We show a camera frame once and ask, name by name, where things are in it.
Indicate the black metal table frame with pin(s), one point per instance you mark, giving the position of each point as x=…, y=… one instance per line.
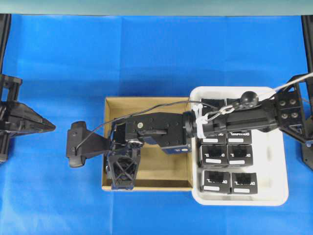
x=5, y=25

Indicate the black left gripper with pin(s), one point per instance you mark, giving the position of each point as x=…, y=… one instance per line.
x=20, y=119

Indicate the white plastic tray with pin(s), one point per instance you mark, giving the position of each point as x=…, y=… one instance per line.
x=269, y=164

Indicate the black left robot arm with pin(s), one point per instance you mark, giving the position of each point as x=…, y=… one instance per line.
x=12, y=84

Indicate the blue table cloth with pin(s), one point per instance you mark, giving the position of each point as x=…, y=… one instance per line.
x=69, y=64

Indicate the teal backdrop sheet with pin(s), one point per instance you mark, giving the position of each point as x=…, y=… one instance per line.
x=159, y=7

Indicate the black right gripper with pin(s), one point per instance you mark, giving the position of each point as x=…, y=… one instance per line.
x=124, y=162

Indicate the blue box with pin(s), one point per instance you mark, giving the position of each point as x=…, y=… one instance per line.
x=170, y=146

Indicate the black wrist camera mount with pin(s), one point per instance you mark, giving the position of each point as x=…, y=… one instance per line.
x=83, y=144

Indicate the black product box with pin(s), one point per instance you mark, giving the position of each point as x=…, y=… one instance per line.
x=212, y=104
x=213, y=156
x=244, y=183
x=240, y=155
x=244, y=137
x=219, y=138
x=215, y=181

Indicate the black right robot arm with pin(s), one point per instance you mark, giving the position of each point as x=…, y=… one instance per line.
x=283, y=110

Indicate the open cardboard box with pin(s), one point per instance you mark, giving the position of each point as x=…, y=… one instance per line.
x=157, y=170

